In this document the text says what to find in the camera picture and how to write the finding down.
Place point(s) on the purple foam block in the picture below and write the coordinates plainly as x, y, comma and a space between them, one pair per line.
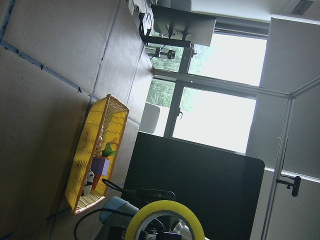
100, 166

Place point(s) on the black partition panel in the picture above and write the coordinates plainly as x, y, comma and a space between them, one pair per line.
221, 188

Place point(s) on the black clamp camera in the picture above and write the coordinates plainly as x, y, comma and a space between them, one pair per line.
294, 186

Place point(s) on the yellow tape roll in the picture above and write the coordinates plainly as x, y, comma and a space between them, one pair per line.
164, 208

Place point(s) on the yellow plastic basket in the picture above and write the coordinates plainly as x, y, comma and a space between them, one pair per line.
107, 118

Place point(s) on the black monitor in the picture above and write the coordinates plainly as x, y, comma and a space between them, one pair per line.
182, 28

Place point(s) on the panda toy figure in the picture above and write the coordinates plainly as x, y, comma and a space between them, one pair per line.
88, 183

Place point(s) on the toy croissant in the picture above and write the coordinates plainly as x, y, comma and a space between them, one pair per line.
99, 142

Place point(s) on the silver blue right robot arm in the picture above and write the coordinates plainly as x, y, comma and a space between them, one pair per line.
116, 212

